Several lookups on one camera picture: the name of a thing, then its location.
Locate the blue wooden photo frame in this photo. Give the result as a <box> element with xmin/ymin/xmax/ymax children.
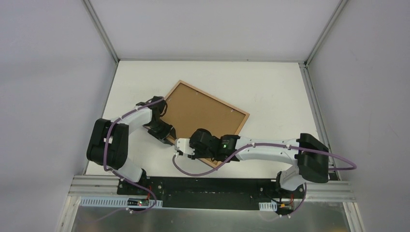
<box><xmin>143</xmin><ymin>80</ymin><xmax>250</xmax><ymax>168</ymax></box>

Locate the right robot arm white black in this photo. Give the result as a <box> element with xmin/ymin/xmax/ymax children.
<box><xmin>185</xmin><ymin>129</ymin><xmax>329</xmax><ymax>198</ymax></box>

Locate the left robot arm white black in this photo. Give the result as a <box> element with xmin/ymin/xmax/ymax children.
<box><xmin>86</xmin><ymin>96</ymin><xmax>176</xmax><ymax>196</ymax></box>

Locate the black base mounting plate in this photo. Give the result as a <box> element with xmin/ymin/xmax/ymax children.
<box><xmin>117</xmin><ymin>176</ymin><xmax>306</xmax><ymax>211</ymax></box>

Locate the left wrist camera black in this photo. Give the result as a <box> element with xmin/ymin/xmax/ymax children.
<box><xmin>149</xmin><ymin>96</ymin><xmax>168</xmax><ymax>117</ymax></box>

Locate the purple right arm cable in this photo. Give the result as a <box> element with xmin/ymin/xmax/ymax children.
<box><xmin>172</xmin><ymin>143</ymin><xmax>357</xmax><ymax>218</ymax></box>

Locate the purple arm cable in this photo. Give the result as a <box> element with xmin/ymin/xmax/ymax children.
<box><xmin>172</xmin><ymin>143</ymin><xmax>357</xmax><ymax>218</ymax></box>
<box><xmin>102</xmin><ymin>97</ymin><xmax>167</xmax><ymax>215</ymax></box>

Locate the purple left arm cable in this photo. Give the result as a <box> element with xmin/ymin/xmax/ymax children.
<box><xmin>102</xmin><ymin>97</ymin><xmax>167</xmax><ymax>215</ymax></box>

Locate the aluminium front rail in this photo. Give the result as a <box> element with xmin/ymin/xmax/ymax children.
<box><xmin>68</xmin><ymin>175</ymin><xmax>356</xmax><ymax>203</ymax></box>

